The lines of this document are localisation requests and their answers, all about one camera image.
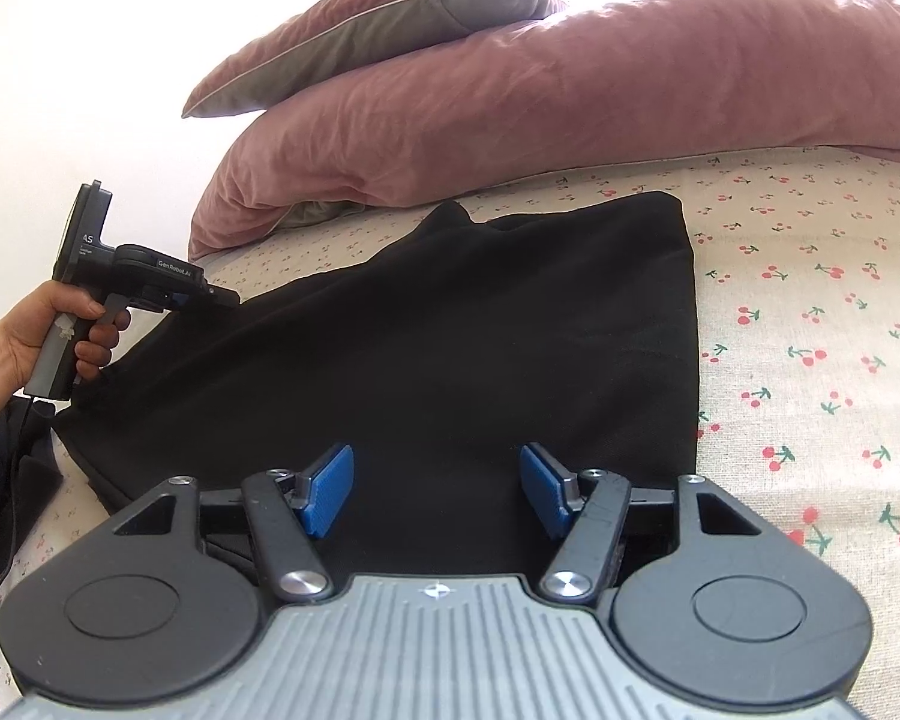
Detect pink duvet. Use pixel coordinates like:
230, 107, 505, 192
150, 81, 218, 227
188, 0, 900, 259

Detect dark sleeve forearm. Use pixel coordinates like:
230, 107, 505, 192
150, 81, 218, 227
0, 397, 61, 574

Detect black pants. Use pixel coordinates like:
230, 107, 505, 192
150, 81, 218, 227
56, 192, 699, 582

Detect person's left hand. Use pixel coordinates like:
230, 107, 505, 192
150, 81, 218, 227
0, 281, 131, 410

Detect pink grey pillow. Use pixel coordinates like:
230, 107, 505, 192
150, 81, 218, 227
182, 0, 560, 119

